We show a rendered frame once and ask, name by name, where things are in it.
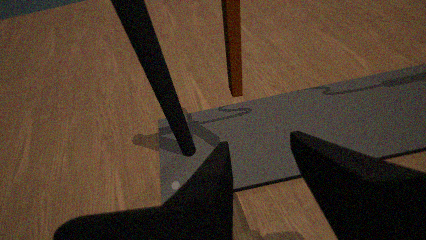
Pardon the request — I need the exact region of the orange rectangular bar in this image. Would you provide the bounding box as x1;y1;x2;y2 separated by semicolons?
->
221;0;243;98

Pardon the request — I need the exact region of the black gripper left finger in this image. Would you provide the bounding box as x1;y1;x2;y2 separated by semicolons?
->
53;141;233;240

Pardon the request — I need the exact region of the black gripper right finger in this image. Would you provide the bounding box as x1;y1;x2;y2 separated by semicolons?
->
290;131;426;240

